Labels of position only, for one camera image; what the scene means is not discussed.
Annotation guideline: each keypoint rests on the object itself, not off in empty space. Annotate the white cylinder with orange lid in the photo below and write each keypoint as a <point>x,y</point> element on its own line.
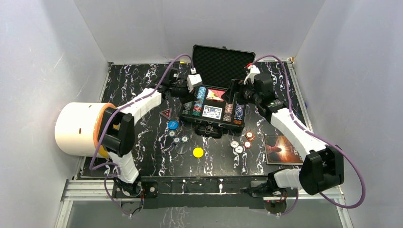
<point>78,126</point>

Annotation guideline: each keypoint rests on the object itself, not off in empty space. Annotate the red playing card deck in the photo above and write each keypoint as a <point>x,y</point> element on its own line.
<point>215,95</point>

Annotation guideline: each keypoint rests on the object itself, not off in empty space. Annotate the light blue chip stack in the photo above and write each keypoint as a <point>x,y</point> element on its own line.
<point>201,95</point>

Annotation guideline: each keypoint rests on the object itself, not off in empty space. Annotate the black poker chip case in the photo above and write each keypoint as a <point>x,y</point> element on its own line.
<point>217,67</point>

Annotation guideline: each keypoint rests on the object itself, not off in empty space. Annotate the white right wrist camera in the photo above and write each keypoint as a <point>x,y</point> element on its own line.
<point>252,71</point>

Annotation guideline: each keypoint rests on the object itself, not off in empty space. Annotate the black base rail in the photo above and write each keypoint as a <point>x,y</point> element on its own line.
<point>254,192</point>

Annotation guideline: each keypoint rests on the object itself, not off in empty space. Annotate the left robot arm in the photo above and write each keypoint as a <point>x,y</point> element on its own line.
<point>116,133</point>

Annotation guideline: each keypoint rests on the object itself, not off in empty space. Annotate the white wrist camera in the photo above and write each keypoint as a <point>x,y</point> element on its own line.
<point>252,71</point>
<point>193,80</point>

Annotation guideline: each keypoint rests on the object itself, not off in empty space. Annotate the blue small blind button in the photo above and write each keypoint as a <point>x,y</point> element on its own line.
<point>173,125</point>

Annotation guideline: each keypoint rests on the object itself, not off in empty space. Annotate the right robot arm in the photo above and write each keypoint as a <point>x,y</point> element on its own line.
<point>323,165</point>

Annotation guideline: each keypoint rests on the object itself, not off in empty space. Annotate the red and green chip stack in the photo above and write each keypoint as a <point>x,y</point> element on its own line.
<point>197,108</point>

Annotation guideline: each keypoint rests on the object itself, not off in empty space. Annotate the blue playing card deck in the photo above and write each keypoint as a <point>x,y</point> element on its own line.
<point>212,112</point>

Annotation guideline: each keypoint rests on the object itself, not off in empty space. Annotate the yellow round button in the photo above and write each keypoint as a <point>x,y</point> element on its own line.
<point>198,152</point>

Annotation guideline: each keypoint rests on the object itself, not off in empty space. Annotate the purple and blue chip row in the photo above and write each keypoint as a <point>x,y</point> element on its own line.
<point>239,114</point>

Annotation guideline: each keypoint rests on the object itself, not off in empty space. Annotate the red 5 chip single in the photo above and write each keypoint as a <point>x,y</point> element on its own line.
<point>247,144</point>

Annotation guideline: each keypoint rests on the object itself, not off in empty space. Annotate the red triangle warning card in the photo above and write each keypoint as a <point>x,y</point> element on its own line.
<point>166,113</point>

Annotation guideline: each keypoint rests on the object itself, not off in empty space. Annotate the red 5 chip stack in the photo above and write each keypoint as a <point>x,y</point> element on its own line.
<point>250,136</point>

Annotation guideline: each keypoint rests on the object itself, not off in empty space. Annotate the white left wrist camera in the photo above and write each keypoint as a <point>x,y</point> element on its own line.
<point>193,80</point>

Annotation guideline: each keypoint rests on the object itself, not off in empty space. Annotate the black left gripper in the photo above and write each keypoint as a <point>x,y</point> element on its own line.
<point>183,91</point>

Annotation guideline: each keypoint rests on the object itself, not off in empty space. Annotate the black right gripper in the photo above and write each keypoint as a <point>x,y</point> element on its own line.
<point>228,96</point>

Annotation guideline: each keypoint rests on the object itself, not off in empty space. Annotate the green and orange chip row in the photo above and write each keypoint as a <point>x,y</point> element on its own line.
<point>228,112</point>

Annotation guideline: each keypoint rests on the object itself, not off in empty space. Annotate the green-yellow chip stack row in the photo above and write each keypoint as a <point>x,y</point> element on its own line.
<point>187,108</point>

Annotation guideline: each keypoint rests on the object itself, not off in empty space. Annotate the dark hardcover book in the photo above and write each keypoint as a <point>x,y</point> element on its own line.
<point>280,151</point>

